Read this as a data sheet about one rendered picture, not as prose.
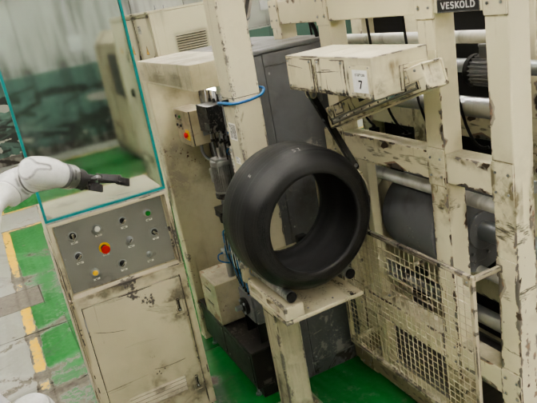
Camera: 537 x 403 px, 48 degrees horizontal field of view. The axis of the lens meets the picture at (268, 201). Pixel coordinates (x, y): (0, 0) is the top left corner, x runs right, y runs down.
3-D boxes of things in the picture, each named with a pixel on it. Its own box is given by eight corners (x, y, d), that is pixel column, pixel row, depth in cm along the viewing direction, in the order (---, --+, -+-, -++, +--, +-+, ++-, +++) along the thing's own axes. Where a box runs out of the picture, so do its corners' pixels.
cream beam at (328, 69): (288, 90, 258) (283, 55, 253) (338, 77, 268) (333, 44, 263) (373, 101, 205) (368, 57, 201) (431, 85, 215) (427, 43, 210)
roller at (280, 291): (251, 275, 269) (249, 266, 268) (260, 272, 271) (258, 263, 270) (288, 305, 239) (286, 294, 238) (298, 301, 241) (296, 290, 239)
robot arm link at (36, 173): (70, 156, 210) (43, 166, 216) (33, 148, 197) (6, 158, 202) (73, 186, 208) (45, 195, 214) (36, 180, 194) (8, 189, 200)
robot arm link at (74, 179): (70, 185, 208) (83, 188, 214) (69, 160, 210) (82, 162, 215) (52, 189, 213) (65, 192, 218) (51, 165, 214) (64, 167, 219)
